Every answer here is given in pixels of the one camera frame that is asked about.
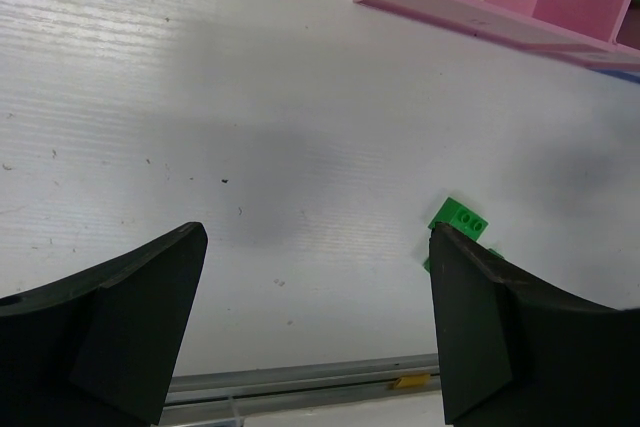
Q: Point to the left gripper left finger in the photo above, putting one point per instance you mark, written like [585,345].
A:
[99,347]

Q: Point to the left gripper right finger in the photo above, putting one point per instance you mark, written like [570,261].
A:
[515,350]

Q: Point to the green lego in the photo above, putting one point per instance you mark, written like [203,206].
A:
[460,217]
[427,264]

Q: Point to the small pink bin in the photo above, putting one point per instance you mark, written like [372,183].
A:
[625,38]

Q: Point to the aluminium rail front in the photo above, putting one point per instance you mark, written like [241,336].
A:
[228,399]

